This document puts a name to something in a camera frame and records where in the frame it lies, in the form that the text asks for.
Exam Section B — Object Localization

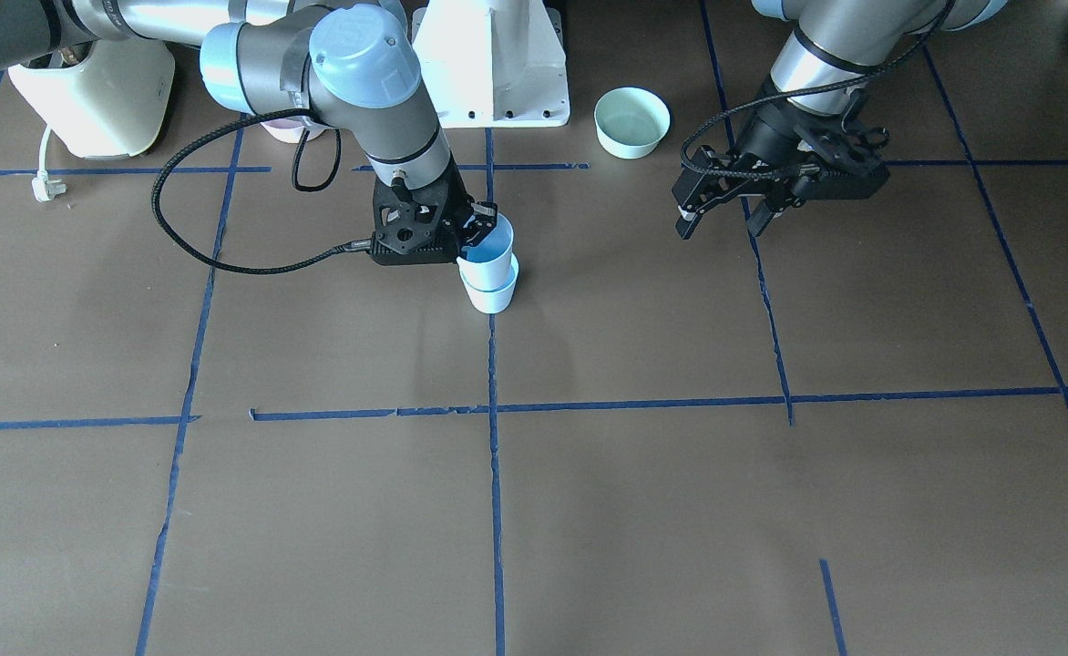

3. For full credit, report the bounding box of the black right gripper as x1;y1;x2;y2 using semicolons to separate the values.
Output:
370;169;499;266

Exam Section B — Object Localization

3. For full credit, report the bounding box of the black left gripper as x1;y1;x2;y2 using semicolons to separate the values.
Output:
673;91;889;240

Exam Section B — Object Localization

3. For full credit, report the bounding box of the light blue cup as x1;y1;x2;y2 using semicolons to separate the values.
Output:
457;213;514;292
460;256;520;314

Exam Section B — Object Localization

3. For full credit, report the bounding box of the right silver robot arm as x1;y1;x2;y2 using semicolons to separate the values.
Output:
0;1;499;272

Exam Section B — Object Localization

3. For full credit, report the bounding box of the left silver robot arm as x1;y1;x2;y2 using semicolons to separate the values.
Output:
672;1;1003;240

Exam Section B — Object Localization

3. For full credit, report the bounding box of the light green bowl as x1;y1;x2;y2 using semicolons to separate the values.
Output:
593;87;672;160

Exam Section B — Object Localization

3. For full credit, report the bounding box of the pink bowl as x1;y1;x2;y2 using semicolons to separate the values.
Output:
261;118;326;144

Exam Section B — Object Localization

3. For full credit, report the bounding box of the blue tape line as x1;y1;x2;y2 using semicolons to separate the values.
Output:
485;128;508;656

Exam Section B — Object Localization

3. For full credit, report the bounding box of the cream white appliance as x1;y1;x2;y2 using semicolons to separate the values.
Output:
6;40;176;160

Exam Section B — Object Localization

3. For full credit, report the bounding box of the blue tape line crossing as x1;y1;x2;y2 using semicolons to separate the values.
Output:
0;386;1068;431

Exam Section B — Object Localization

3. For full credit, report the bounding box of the black braided cable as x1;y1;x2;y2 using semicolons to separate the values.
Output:
151;108;375;275
680;0;959;179

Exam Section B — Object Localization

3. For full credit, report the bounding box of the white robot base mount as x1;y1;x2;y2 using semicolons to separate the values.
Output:
412;1;571;129

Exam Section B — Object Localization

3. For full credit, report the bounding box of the white power plug cable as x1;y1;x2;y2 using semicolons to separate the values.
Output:
31;126;68;203

